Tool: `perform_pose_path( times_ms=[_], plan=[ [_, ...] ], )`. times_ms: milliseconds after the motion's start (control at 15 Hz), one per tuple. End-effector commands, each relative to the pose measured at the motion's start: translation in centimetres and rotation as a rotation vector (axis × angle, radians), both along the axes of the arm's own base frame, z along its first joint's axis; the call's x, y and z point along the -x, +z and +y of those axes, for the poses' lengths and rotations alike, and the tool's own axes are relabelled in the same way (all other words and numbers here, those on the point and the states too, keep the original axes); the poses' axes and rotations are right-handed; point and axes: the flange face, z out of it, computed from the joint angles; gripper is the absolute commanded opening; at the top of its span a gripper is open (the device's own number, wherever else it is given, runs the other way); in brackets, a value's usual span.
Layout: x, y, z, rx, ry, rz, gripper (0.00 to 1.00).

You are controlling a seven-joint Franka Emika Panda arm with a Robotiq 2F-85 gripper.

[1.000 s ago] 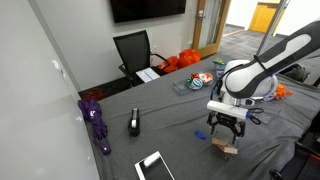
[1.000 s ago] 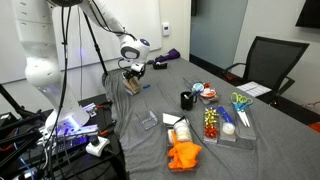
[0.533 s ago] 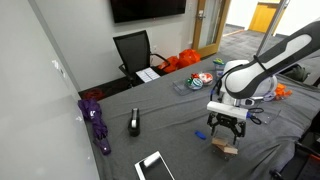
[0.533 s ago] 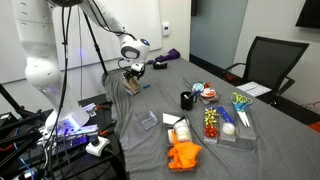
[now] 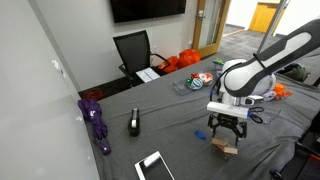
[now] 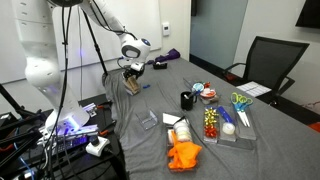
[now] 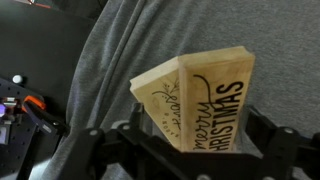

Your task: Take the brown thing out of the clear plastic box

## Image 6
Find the wooden thanks stamp block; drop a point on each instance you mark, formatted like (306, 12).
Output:
(127, 86)

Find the clear tray with ribbon spools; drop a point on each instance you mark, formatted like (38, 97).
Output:
(188, 83)

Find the black tape dispenser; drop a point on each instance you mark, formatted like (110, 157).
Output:
(160, 65)

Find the red gift bow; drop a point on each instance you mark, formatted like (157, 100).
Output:
(210, 131)

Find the orange black clamp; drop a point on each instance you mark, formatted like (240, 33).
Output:
(102, 106)

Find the white wall thermostat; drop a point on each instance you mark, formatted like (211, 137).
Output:
(166, 29)

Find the black pen cup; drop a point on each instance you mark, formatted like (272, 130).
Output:
(187, 101)

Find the white notepad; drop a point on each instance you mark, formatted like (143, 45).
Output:
(170, 119)

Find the pens in cup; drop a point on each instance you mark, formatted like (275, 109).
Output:
(191, 95)

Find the black mesh office chair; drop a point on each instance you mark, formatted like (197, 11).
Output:
(270, 63)

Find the grey table cloth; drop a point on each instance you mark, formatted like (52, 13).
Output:
(273, 150)

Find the black robot table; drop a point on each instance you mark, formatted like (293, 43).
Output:
(100, 166)

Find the black wall television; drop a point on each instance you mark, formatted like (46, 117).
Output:
(308, 13)

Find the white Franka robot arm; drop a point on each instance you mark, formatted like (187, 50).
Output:
(40, 66)

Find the purple folded umbrella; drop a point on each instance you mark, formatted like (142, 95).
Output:
(168, 55)

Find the blue green ribbon spool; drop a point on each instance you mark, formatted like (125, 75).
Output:
(198, 87)

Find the green blue scissors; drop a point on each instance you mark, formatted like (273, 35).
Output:
(241, 105)

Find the clear compartment organizer tray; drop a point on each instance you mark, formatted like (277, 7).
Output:
(245, 133)

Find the gold gift bow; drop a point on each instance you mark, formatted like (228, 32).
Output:
(211, 116)

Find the wooden Merry Christmas stamp block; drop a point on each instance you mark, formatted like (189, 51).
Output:
(132, 85)

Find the large orange plastic bag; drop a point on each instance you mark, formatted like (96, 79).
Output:
(315, 127)

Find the blue marker tube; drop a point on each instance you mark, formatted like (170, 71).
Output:
(225, 114)

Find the white tape roll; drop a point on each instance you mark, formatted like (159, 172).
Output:
(228, 128)

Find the empty clear plastic box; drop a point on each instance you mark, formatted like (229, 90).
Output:
(147, 120)

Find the white wall whiteboard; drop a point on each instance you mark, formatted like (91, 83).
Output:
(143, 16)

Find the clear plastic box with blocks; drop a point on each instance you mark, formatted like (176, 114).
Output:
(133, 91)

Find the black camera tripod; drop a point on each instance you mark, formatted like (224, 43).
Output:
(96, 46)

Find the white tape rolls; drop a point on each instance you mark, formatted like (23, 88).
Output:
(182, 131)

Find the white emergency stop box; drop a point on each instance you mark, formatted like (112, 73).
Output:
(96, 146)

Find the red white ribbon spool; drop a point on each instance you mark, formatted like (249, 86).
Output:
(208, 93)

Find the orange cloth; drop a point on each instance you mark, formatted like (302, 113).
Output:
(183, 155)

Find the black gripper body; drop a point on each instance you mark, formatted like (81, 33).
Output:
(134, 70)

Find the white paper sheets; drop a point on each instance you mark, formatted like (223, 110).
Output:
(253, 89)

